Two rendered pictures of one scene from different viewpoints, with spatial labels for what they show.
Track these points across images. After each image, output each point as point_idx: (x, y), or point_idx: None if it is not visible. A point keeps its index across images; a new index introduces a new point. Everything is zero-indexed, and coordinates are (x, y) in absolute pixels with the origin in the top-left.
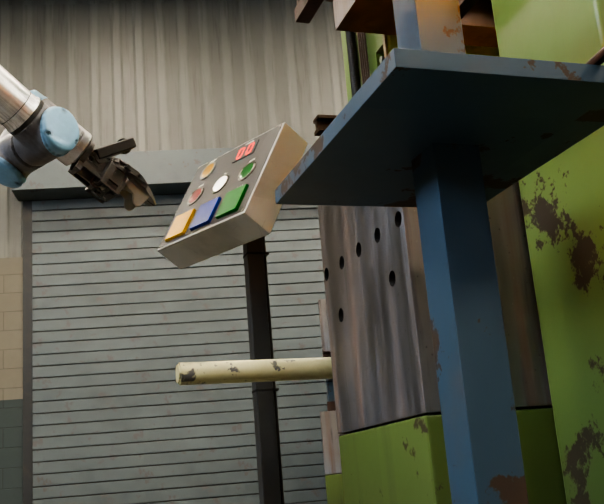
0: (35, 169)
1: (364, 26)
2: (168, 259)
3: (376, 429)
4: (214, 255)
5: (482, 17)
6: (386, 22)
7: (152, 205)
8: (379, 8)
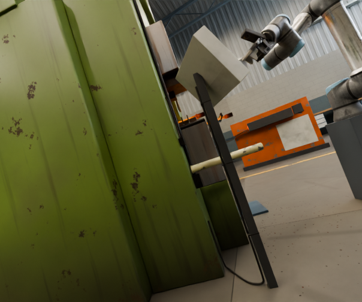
0: (283, 58)
1: (177, 85)
2: (245, 76)
3: None
4: (225, 96)
5: None
6: (173, 88)
7: (244, 60)
8: (178, 88)
